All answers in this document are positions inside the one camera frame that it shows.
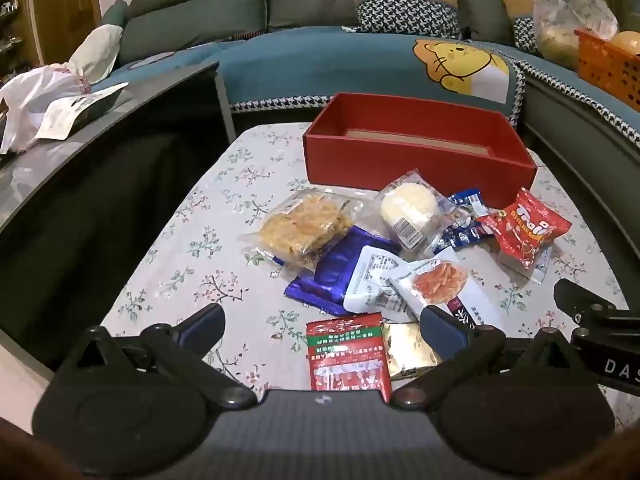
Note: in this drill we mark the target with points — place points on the teal houndstooth trim sofa cover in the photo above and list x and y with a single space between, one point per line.
560 80

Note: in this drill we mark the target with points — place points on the white packet with orange strips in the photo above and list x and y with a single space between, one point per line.
440 282

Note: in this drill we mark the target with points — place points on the clear crumpled plastic bag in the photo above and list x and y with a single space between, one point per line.
590 5

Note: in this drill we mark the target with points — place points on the green sofa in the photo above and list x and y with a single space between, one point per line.
200 5

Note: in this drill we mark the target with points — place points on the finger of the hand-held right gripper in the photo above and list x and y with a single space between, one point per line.
580 305

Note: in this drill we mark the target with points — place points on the teal lion print sofa cover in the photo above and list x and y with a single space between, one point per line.
310 65

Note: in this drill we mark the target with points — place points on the purple foil packet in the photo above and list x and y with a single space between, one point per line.
335 265

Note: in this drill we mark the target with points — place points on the gold foil packet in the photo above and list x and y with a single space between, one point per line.
410 350

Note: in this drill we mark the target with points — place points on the red cardboard box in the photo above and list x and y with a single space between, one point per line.
400 170

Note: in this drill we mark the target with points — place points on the white paper sheet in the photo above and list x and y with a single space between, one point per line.
65 115

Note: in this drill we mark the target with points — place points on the red and green snack packet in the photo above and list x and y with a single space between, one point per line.
345 360

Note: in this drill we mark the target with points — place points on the badminton racket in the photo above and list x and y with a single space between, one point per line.
145 62

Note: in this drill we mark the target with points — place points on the plastic bag with food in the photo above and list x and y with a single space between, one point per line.
555 35

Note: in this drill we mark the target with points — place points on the white packet with meat picture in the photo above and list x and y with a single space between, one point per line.
372 275

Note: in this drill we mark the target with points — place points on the white and red plastic bag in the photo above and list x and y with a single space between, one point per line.
30 95

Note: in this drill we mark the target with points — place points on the white garment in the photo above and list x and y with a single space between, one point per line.
95 50

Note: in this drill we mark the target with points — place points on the orange plastic basket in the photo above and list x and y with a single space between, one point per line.
605 65

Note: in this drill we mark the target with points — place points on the orange round fruit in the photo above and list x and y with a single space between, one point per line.
627 42

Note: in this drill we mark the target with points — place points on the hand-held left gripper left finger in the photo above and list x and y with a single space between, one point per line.
206 327

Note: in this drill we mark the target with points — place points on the clear packet with white bun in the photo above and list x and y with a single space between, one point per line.
405 207

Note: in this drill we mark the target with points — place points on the wooden cabinet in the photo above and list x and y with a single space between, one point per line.
65 5

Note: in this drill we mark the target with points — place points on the blue and white candy packet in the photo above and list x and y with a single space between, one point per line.
465 230

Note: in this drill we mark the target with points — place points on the small tan houndstooth cushion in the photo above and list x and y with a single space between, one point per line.
517 10

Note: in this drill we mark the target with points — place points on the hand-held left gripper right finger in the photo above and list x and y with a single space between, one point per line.
440 331

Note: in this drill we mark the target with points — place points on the clear packet of yellow crisps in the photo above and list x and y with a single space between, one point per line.
305 225

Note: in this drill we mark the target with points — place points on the dark coffee table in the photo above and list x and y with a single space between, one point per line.
100 210

